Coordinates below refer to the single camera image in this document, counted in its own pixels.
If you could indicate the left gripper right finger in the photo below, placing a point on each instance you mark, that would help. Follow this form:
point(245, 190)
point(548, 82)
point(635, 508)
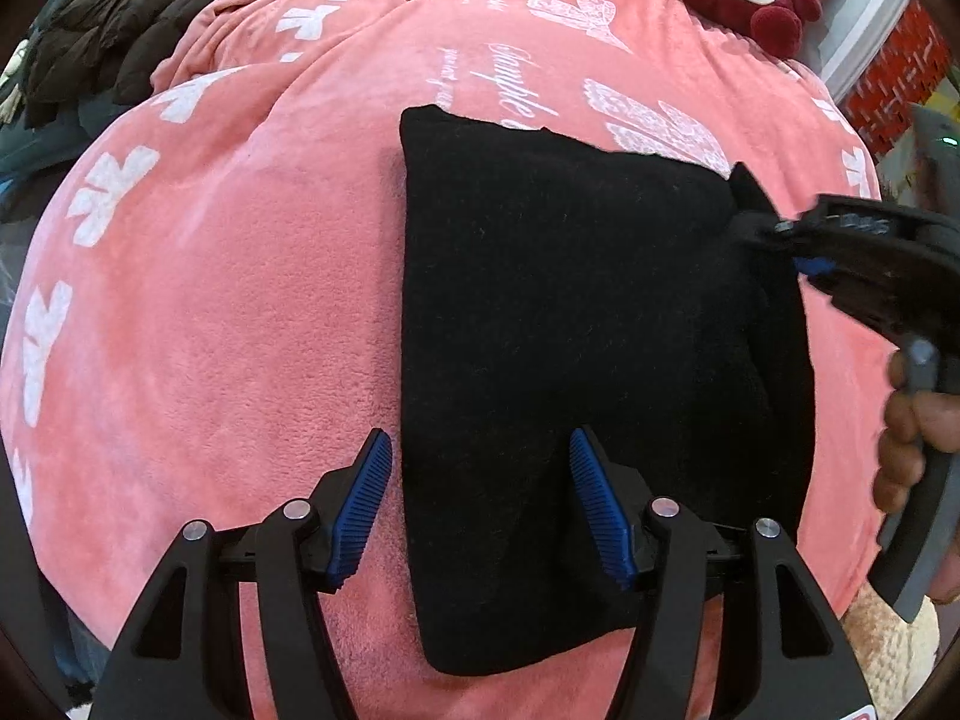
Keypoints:
point(782, 652)

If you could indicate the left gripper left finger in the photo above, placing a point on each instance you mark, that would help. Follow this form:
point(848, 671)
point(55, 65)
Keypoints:
point(219, 596)

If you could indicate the black knit garment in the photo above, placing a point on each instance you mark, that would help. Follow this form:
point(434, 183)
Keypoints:
point(550, 285)

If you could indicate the person's right hand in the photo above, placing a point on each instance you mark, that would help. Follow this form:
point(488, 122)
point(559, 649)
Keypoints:
point(910, 420)

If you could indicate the cream fleece sleeve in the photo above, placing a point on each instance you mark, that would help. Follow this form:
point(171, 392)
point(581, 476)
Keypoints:
point(896, 657)

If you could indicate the pink plush blanket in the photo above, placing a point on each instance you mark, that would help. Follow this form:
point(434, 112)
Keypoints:
point(210, 316)

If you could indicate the dark brown quilted jacket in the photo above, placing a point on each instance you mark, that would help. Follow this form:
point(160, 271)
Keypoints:
point(81, 48)

